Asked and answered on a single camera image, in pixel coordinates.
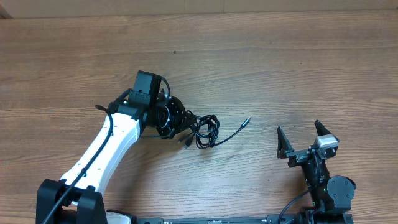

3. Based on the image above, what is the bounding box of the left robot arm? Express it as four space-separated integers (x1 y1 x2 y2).
35 71 195 224

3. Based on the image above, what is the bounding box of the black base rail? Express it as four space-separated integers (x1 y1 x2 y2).
132 215 305 224

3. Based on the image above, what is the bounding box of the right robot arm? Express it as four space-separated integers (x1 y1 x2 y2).
276 120 356 223

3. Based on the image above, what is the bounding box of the black usb cable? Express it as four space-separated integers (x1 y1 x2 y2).
177 114 252 150

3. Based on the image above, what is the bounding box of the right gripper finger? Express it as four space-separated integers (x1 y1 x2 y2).
314 120 331 136
277 126 294 159

